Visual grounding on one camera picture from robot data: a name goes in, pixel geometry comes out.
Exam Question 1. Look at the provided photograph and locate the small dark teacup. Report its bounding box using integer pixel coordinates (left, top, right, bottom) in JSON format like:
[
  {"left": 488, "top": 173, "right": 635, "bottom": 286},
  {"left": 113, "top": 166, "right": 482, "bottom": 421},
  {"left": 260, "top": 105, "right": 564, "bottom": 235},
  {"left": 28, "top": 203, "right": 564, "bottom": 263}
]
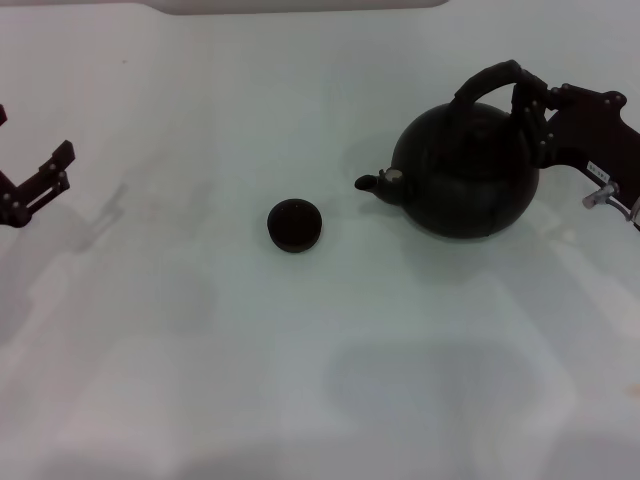
[{"left": 266, "top": 197, "right": 324, "bottom": 255}]

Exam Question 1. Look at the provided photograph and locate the silver cable connector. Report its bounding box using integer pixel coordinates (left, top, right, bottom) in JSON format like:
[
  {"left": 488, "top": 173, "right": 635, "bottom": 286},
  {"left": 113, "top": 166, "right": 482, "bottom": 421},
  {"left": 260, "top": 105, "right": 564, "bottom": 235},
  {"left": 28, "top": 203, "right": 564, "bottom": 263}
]
[{"left": 582, "top": 181, "right": 640, "bottom": 224}]

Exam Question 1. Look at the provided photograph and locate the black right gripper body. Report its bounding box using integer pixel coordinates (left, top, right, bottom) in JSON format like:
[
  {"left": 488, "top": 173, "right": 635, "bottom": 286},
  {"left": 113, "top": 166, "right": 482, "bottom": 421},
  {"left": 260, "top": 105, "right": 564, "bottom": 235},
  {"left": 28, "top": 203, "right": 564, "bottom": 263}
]
[{"left": 538, "top": 81, "right": 640, "bottom": 187}]

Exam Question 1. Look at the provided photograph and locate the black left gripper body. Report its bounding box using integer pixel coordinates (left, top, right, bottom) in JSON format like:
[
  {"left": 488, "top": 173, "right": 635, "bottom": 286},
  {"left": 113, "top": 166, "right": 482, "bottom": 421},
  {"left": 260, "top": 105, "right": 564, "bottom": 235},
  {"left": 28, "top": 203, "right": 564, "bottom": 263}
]
[{"left": 0, "top": 169, "right": 25, "bottom": 229}]

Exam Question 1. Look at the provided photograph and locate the black round teapot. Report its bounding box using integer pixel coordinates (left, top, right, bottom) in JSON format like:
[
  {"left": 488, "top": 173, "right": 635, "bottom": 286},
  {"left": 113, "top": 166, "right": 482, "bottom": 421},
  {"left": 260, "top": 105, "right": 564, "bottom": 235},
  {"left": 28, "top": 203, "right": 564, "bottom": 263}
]
[{"left": 353, "top": 59, "right": 543, "bottom": 240}]

